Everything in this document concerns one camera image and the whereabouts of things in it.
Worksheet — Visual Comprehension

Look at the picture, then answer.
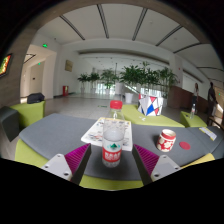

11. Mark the red white floral cup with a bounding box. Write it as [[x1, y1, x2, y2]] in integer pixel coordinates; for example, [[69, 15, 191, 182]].
[[156, 128, 177, 153]]

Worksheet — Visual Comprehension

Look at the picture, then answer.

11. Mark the flat round red coaster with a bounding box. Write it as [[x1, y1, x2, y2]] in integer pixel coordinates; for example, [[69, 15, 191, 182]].
[[178, 141, 192, 151]]

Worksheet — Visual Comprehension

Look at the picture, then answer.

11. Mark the small clear plastic bottle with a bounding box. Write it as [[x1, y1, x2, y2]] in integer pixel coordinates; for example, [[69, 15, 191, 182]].
[[190, 103, 196, 120]]

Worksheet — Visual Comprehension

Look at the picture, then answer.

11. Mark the white red blue patterned cube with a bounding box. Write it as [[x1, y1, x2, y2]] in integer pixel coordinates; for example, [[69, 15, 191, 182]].
[[137, 94, 164, 117]]

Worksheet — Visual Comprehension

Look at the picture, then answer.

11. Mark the colourful wall screen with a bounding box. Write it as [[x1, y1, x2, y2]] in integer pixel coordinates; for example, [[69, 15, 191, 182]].
[[0, 53, 14, 79]]

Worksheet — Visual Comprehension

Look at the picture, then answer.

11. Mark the gold framed wall picture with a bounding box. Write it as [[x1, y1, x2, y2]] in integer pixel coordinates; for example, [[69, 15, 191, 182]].
[[64, 59, 74, 73]]

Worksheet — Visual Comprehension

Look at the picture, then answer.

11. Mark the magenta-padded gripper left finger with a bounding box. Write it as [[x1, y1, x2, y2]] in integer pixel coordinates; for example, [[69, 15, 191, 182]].
[[41, 143, 92, 185]]

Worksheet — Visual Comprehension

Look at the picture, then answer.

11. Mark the white printed magazine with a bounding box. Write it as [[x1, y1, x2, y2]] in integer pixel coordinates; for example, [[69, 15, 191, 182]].
[[80, 116, 134, 152]]

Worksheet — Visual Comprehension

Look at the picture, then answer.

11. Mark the lime green seat block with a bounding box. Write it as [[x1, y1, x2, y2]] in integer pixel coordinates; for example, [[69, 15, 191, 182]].
[[9, 100, 47, 129]]

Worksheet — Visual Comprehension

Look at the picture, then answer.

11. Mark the small lime green ottoman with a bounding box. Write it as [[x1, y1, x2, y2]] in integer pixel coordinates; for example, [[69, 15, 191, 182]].
[[179, 110, 208, 129]]

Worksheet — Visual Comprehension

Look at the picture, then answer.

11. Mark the group of green potted plants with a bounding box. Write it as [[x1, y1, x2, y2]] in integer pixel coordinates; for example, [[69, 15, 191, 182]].
[[77, 61, 181, 96]]

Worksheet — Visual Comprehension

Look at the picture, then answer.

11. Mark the black backpack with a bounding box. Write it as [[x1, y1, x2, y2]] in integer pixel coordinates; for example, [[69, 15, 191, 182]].
[[26, 92, 46, 105]]

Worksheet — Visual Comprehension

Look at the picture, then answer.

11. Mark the long lime green bench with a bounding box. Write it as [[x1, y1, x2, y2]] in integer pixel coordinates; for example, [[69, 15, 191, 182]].
[[121, 104, 185, 128]]

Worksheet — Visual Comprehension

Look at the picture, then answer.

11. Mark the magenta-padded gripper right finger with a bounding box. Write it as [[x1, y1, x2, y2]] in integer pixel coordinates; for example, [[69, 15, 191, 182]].
[[132, 143, 183, 186]]

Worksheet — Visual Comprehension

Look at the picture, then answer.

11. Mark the clear red-capped water bottle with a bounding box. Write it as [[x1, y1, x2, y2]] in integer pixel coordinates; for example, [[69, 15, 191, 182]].
[[101, 99, 126, 169]]

